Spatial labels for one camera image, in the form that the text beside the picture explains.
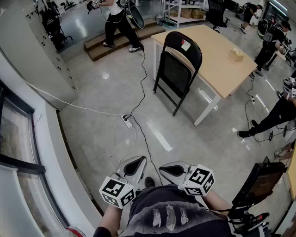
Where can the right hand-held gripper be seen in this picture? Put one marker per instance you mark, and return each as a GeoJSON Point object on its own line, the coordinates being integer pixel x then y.
{"type": "Point", "coordinates": [199, 180]}

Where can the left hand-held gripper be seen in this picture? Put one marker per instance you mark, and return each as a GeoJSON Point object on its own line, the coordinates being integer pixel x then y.
{"type": "Point", "coordinates": [118, 192]}

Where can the black folding chair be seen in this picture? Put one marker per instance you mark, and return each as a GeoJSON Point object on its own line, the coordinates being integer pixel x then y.
{"type": "Point", "coordinates": [175, 69]}

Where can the person's right forearm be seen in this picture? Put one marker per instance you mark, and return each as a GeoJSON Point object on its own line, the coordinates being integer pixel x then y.
{"type": "Point", "coordinates": [215, 200]}

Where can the person's left forearm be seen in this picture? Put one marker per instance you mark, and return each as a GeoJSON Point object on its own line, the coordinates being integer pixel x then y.
{"type": "Point", "coordinates": [110, 218]}

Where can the black office chair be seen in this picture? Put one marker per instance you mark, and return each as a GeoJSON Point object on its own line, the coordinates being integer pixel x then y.
{"type": "Point", "coordinates": [215, 11]}

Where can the person's black shoe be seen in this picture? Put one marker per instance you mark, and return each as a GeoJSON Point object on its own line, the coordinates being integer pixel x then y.
{"type": "Point", "coordinates": [149, 181]}

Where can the person's dark feather-print shirt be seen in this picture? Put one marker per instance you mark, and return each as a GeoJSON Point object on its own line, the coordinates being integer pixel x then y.
{"type": "Point", "coordinates": [162, 199]}

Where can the clear bottle with red band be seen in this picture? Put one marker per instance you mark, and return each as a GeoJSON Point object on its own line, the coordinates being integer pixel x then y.
{"type": "Point", "coordinates": [75, 232]}

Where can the black tablet screen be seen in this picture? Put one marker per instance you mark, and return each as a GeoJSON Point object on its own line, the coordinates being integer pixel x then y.
{"type": "Point", "coordinates": [261, 182]}

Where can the small white power strip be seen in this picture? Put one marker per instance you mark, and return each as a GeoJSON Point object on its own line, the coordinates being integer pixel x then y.
{"type": "Point", "coordinates": [253, 100]}

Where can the light wooden side table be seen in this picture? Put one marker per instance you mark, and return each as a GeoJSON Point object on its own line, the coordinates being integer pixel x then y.
{"type": "Point", "coordinates": [292, 182]}

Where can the brown wooden step platform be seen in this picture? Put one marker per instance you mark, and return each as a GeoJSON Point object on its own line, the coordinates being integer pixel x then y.
{"type": "Point", "coordinates": [97, 52]}

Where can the white note with red tape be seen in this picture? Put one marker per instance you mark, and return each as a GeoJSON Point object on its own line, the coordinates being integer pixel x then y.
{"type": "Point", "coordinates": [185, 45]}

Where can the yellow tissue box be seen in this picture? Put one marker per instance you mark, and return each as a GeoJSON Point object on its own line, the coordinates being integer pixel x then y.
{"type": "Point", "coordinates": [236, 55]}

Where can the round black reflector dish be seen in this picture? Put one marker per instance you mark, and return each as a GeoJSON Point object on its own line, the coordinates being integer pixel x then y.
{"type": "Point", "coordinates": [137, 18]}

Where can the white shelf rack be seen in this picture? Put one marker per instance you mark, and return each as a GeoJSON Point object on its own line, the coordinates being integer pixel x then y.
{"type": "Point", "coordinates": [187, 19]}

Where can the grey locker cabinet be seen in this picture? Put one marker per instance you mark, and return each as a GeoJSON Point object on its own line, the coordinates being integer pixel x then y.
{"type": "Point", "coordinates": [27, 46]}

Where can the black stroller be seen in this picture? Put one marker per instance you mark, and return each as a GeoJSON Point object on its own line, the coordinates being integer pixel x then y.
{"type": "Point", "coordinates": [52, 23]}

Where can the black and red mount clamp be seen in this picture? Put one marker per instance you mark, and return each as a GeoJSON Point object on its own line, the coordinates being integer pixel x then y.
{"type": "Point", "coordinates": [252, 220]}

